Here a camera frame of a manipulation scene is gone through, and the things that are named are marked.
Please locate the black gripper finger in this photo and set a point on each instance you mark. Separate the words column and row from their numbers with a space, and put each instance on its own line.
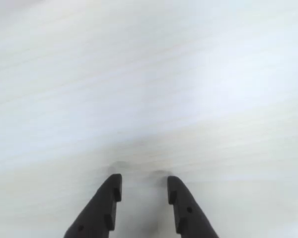
column 188, row 210
column 99, row 210

